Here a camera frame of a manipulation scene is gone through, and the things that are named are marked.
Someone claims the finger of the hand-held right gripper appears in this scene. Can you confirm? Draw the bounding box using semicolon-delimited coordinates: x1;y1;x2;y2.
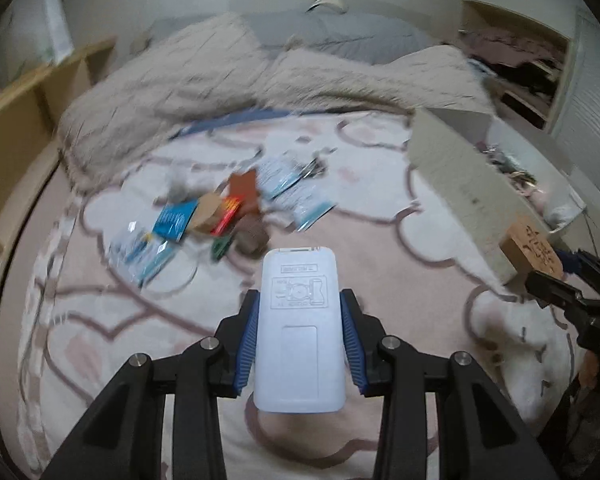
555;248;600;306
524;270;600;322

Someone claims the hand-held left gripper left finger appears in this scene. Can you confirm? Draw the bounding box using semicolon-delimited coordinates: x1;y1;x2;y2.
40;289;261;480

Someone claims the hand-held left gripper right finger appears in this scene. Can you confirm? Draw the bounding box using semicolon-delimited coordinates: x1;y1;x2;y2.
340;289;561;480

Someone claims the white remote control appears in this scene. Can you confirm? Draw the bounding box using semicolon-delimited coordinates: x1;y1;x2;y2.
253;246;348;414

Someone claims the white silicone ring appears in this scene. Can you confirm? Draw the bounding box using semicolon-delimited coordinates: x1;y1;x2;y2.
147;247;199;297

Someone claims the brown tape roll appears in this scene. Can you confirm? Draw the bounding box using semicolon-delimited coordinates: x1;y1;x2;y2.
235;212;270;257

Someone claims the white cardboard storage box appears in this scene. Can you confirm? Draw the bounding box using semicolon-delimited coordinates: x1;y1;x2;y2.
409;107;588;291

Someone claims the green clip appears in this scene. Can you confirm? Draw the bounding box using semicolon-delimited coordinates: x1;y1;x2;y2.
210;235;233;263

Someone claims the pink bear print bed sheet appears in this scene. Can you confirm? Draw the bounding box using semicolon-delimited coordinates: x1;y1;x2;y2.
0;110;596;480

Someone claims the pile of assorted small accessories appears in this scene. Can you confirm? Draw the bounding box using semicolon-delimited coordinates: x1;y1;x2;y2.
475;140;586;231

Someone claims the red sachet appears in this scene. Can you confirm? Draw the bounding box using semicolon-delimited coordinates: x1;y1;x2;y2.
212;197;242;236

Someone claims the round wooden block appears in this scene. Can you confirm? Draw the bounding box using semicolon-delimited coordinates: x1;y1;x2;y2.
192;192;227;233

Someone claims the blue snack packet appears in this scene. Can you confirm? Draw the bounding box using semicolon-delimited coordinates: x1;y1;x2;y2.
152;200;201;242

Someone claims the brown leather piece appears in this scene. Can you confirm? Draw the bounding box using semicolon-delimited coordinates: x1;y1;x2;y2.
227;170;261;216

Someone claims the white louvered door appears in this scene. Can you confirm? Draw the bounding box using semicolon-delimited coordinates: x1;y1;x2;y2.
550;10;600;201

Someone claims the dark clothes pile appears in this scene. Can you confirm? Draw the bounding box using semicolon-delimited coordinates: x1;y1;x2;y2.
472;57;563;106

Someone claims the blue bed sheet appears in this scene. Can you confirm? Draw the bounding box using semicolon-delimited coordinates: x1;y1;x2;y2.
172;107;291;141

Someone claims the pink clothes pile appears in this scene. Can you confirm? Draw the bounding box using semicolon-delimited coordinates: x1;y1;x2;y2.
460;25;568;66

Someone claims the beige fuzzy blanket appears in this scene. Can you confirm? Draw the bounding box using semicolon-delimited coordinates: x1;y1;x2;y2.
57;12;498;193

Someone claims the built-in closet niche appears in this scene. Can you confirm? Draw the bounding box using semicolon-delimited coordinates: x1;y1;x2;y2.
457;0;573;128

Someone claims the grey duvet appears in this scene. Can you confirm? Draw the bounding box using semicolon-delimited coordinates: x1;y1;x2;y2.
147;10;436;66

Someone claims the light wooden shelf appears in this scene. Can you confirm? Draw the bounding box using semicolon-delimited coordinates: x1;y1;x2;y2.
0;37;118;261

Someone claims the grey headboard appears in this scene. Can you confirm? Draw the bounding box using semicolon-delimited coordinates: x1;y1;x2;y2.
228;0;453;43

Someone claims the white tote bag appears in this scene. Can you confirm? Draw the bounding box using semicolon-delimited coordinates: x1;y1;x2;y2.
10;0;76;66

